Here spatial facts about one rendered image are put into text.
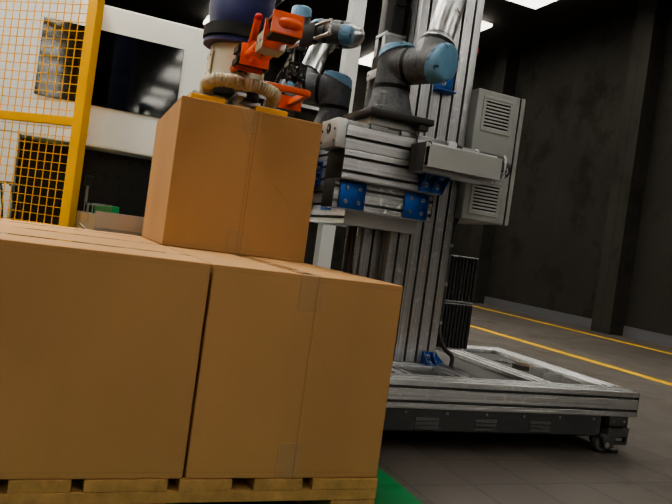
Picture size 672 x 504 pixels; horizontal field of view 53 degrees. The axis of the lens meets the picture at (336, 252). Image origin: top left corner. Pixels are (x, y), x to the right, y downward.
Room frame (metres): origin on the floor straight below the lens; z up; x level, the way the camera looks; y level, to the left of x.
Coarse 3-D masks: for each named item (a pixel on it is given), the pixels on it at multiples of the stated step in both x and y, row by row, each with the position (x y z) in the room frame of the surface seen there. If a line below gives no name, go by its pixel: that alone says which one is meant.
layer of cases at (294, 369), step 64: (0, 256) 1.11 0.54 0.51; (64, 256) 1.15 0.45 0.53; (128, 256) 1.19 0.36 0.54; (192, 256) 1.45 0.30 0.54; (0, 320) 1.11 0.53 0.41; (64, 320) 1.15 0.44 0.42; (128, 320) 1.19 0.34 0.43; (192, 320) 1.23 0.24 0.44; (256, 320) 1.28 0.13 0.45; (320, 320) 1.33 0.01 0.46; (384, 320) 1.38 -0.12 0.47; (0, 384) 1.12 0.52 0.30; (64, 384) 1.16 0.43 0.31; (128, 384) 1.20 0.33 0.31; (192, 384) 1.24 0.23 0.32; (256, 384) 1.29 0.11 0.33; (320, 384) 1.34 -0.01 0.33; (384, 384) 1.39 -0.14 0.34; (0, 448) 1.12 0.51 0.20; (64, 448) 1.16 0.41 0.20; (128, 448) 1.20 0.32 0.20; (192, 448) 1.25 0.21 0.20; (256, 448) 1.29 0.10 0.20; (320, 448) 1.34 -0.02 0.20
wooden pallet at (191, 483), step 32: (0, 480) 1.18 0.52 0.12; (32, 480) 1.14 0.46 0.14; (64, 480) 1.16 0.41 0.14; (96, 480) 1.18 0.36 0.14; (128, 480) 1.20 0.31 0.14; (160, 480) 1.23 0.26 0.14; (192, 480) 1.25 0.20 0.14; (224, 480) 1.27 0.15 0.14; (256, 480) 1.29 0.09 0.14; (288, 480) 1.32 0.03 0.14; (320, 480) 1.35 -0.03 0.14; (352, 480) 1.37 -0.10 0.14
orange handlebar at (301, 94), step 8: (280, 24) 1.54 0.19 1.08; (288, 24) 1.54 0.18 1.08; (296, 24) 1.54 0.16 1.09; (248, 56) 1.86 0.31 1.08; (256, 56) 1.83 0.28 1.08; (264, 56) 1.81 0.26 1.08; (248, 72) 2.05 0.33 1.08; (264, 80) 2.23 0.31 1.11; (280, 88) 2.24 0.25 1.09; (288, 88) 2.25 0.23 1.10; (296, 88) 2.26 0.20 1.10; (296, 96) 2.38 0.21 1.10; (304, 96) 2.28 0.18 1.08; (288, 104) 2.47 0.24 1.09
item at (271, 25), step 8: (272, 16) 1.54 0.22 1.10; (280, 16) 1.54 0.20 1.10; (288, 16) 1.55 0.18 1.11; (296, 16) 1.56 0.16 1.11; (264, 24) 1.61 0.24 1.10; (272, 24) 1.54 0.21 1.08; (264, 32) 1.61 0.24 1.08; (272, 32) 1.55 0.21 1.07; (280, 32) 1.55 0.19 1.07; (288, 32) 1.55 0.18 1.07; (296, 32) 1.56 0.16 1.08; (272, 40) 1.62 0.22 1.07; (280, 40) 1.61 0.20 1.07; (288, 40) 1.60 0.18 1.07; (296, 40) 1.59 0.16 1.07
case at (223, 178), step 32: (160, 128) 2.21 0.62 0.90; (192, 128) 1.81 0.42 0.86; (224, 128) 1.84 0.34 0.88; (256, 128) 1.87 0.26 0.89; (288, 128) 1.90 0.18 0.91; (320, 128) 1.94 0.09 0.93; (160, 160) 2.09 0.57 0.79; (192, 160) 1.81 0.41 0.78; (224, 160) 1.84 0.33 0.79; (256, 160) 1.88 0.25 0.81; (288, 160) 1.91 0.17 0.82; (160, 192) 1.98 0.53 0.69; (192, 192) 1.82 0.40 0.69; (224, 192) 1.85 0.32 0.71; (256, 192) 1.88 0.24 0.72; (288, 192) 1.91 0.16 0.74; (160, 224) 1.88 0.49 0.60; (192, 224) 1.82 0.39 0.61; (224, 224) 1.85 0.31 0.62; (256, 224) 1.88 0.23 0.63; (288, 224) 1.92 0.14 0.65; (256, 256) 1.89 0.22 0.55; (288, 256) 1.92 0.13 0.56
